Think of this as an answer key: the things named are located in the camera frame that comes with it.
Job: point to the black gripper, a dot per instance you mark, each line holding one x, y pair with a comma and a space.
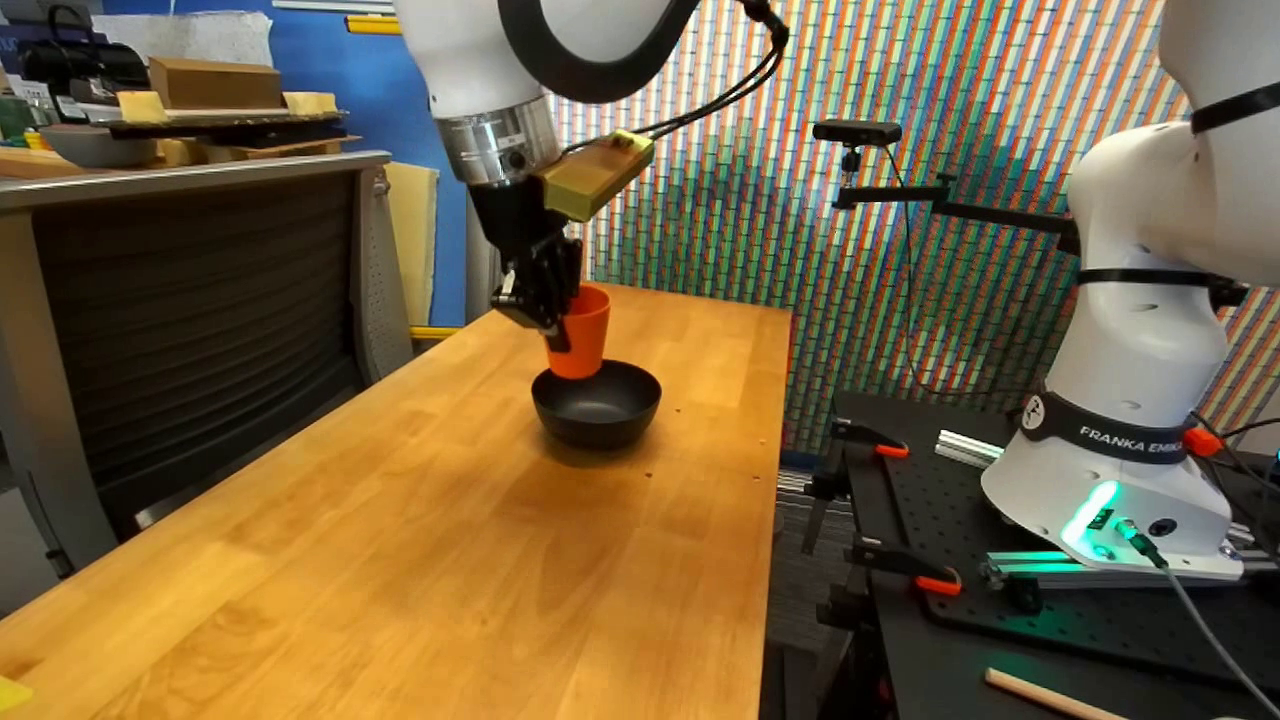
512, 214

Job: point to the orange plastic cup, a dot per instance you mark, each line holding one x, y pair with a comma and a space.
584, 336

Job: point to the black bowl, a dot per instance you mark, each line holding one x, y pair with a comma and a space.
601, 411

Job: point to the beige foam board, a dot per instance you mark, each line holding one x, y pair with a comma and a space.
415, 243

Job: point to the blue board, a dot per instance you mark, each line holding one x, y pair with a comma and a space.
362, 83

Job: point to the yellow bar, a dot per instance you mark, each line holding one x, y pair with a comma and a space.
373, 24

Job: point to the black flat tray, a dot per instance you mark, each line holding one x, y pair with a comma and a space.
224, 129

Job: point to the brown wooden box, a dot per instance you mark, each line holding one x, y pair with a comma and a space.
217, 87

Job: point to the white sheet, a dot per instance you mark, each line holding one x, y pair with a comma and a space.
184, 37

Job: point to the wooden stick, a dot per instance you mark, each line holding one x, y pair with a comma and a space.
1054, 697

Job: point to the yellow tape piece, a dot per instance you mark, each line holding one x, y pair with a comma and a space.
10, 695

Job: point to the yellow taped wrist camera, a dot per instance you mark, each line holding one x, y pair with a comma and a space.
599, 175

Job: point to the black exterior camera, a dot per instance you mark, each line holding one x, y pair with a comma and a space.
858, 135

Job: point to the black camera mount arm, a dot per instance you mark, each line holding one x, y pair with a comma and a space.
960, 201

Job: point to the aluminium rail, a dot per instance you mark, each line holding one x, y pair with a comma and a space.
966, 451

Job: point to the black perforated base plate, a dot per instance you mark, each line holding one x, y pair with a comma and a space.
935, 643

